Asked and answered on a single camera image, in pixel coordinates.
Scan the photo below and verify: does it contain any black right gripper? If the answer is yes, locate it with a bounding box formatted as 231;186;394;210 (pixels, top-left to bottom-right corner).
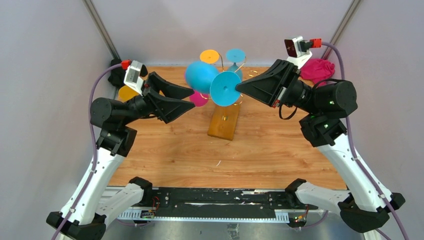
233;59;319;115

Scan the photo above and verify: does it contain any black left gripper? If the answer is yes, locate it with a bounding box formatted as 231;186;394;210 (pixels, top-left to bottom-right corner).
120;72;196;126

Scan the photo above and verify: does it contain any pink wine glass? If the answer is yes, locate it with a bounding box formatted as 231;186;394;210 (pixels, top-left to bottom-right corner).
189;90;210;107

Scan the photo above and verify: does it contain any blue wine glass front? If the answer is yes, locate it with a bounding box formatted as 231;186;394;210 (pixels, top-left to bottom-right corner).
184;61;242;107

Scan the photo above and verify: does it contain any blue wine glass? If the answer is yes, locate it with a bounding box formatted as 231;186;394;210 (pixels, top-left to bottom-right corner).
225;48;246;80
184;61;242;107

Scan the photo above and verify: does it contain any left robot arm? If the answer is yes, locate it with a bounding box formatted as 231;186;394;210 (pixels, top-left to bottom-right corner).
46;71;195;240

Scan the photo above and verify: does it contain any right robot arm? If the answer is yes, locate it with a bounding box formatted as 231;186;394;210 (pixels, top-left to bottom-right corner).
236;59;405;233

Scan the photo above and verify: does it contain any blue wine glass rear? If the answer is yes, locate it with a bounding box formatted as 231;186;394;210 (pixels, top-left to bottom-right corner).
225;48;246;80

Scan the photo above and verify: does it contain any black cloth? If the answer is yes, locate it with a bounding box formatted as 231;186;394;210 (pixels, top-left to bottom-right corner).
107;64;149;89

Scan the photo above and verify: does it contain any pink cloth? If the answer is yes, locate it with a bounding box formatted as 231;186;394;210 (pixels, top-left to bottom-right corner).
300;58;335;87

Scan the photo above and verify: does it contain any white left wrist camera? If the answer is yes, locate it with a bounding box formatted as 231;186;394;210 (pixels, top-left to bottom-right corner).
123;60;148;95

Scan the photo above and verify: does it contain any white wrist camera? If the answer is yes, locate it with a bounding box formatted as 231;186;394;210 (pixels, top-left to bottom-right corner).
284;36;322;69
123;60;148;95

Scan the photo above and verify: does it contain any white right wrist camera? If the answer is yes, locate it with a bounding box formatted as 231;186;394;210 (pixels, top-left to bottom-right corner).
284;36;322;69

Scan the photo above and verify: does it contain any gold wire wine glass rack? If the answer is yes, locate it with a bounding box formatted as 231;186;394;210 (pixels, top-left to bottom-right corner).
207;54;243;141

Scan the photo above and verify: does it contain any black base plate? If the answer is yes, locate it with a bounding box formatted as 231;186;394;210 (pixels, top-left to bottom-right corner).
134;187;306;220

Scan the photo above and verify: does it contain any aluminium front rail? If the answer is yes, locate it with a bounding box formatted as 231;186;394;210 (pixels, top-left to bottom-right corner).
59;185;382;240

